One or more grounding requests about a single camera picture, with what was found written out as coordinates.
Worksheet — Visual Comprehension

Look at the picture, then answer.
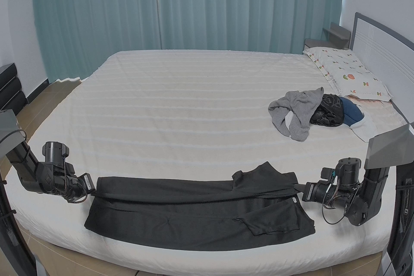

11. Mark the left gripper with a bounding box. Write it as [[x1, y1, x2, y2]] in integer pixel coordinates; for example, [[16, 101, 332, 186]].
[[69, 173, 96, 204]]

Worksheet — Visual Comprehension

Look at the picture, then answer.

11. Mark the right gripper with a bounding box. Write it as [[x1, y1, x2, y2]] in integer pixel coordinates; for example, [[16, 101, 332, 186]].
[[302, 181, 336, 208]]

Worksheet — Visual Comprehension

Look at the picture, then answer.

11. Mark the black long-sleeved garment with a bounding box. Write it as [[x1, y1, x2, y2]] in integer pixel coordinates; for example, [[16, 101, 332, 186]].
[[84, 162, 316, 252]]

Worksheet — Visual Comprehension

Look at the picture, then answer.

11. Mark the bed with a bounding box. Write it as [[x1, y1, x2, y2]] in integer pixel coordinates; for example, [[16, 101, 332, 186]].
[[6, 12, 414, 265]]

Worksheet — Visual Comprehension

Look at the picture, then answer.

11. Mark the white garment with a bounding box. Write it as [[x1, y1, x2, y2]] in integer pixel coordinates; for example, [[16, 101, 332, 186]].
[[350, 116, 378, 143]]

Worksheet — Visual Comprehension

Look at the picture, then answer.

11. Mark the black shiny garment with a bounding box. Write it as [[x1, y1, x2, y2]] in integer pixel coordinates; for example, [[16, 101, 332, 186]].
[[309, 94, 345, 127]]

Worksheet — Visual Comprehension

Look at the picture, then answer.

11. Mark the grey garment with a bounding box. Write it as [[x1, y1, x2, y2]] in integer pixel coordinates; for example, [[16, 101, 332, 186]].
[[268, 86, 325, 142]]

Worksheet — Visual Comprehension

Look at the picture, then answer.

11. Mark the dark blue garment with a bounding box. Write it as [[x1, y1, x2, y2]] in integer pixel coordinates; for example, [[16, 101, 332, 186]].
[[340, 97, 365, 128]]

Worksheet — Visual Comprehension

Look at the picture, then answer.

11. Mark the black chest of drawers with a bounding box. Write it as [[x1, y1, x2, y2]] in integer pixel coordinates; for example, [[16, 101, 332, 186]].
[[0, 63, 28, 114]]

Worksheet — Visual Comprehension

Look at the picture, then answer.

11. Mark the white printed pillow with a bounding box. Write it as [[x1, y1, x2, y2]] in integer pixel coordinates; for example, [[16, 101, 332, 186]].
[[302, 46, 394, 102]]

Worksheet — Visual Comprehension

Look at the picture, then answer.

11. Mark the grey bedside table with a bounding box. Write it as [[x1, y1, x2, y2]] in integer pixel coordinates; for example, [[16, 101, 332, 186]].
[[304, 22, 352, 51]]

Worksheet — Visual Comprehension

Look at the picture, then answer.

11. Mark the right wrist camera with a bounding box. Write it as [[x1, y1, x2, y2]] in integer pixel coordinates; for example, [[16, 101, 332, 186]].
[[320, 167, 337, 181]]

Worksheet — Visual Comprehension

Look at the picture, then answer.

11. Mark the black cable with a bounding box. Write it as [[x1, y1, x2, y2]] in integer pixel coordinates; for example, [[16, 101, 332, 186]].
[[321, 203, 349, 225]]

